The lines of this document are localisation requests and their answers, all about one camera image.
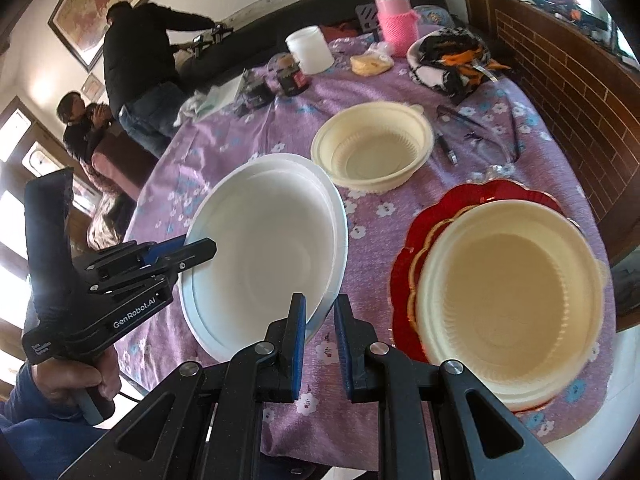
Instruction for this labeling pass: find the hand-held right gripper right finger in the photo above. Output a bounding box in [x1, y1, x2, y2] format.
[334, 294, 575, 480]

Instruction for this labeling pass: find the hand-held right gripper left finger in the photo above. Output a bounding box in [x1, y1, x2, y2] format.
[57, 292, 307, 480]

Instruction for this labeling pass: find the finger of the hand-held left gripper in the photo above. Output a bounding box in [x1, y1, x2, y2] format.
[90, 239, 218, 294]
[75, 236, 188, 277]

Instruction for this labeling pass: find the red scalloped plate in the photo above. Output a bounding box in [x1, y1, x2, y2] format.
[390, 182, 566, 366]

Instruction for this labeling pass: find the cream plastic bowl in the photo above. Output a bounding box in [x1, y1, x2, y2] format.
[415, 199, 612, 411]
[310, 101, 435, 193]

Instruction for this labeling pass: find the person's left forearm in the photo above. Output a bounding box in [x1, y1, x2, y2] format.
[0, 360, 151, 480]

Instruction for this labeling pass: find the person's left hand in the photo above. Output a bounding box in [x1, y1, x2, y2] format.
[30, 345, 122, 413]

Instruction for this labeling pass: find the striped cushion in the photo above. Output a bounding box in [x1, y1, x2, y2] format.
[86, 192, 133, 251]

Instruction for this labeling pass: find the brown armchair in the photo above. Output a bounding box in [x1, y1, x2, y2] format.
[90, 135, 161, 201]

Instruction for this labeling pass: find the purple floral tablecloth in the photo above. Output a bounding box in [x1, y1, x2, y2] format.
[117, 30, 616, 461]

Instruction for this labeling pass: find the white cloth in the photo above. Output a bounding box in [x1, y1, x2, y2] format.
[172, 92, 211, 128]

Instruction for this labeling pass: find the black jar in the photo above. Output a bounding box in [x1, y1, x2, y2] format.
[275, 55, 311, 97]

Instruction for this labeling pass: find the black pen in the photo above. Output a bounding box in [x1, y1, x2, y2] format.
[434, 132, 460, 166]

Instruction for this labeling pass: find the white plastic container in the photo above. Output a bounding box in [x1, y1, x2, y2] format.
[286, 25, 335, 75]

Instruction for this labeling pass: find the yellow food bag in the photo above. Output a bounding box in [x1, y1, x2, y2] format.
[350, 42, 396, 77]

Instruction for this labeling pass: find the pink sleeved bottle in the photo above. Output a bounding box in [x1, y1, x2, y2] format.
[374, 0, 418, 57]

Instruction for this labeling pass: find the black orange patterned cloth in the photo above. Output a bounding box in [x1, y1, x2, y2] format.
[406, 27, 513, 98]

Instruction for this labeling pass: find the wooden brick-pattern cabinet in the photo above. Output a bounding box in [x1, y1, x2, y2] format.
[455, 0, 640, 331]

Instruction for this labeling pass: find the blue patterned round item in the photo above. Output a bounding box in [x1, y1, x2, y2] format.
[412, 4, 456, 28]

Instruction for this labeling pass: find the small wall plaque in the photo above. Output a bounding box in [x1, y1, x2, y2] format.
[80, 74, 106, 103]

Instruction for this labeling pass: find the large framed wall painting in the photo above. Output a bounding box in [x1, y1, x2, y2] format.
[47, 0, 201, 73]

